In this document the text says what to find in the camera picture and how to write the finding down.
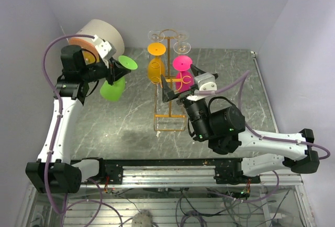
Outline clear round wine glass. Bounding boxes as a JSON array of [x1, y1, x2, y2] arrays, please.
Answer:
[[175, 30, 189, 41]]

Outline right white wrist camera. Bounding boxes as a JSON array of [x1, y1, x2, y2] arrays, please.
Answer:
[[187, 72, 217, 101]]

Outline green plastic goblet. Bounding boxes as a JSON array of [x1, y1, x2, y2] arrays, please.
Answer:
[[100, 55, 138, 101]]

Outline orange plastic goblet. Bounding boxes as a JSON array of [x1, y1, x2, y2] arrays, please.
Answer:
[[147, 42, 166, 84]]

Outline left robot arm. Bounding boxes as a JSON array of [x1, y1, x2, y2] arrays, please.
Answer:
[[26, 45, 138, 194]]

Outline clear glass tumbler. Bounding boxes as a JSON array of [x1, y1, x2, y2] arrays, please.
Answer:
[[148, 30, 165, 42]]

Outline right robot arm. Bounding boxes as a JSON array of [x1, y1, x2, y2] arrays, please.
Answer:
[[161, 65, 320, 183]]

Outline grey fuzzy ball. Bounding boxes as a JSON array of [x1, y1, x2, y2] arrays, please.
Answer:
[[131, 210, 154, 227]]

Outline gold wire wine glass rack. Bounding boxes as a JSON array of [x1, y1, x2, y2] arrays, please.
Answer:
[[153, 29, 187, 132]]

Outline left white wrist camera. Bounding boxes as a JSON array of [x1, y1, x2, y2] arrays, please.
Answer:
[[92, 35, 116, 68]]

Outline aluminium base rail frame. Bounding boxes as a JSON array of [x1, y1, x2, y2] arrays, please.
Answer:
[[28, 158, 304, 188]]

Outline cream round drawer box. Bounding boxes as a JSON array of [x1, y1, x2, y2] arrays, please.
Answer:
[[69, 19, 125, 65]]

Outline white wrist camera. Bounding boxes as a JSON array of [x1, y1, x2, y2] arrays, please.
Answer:
[[187, 72, 217, 101], [92, 35, 116, 68]]

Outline clear flute wine glass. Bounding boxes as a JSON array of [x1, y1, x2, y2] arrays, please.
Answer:
[[173, 41, 192, 55]]

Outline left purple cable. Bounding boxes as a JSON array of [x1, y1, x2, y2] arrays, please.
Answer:
[[43, 33, 96, 214]]

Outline magenta plastic goblet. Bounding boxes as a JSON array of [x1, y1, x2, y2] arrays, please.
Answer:
[[173, 55, 194, 93]]

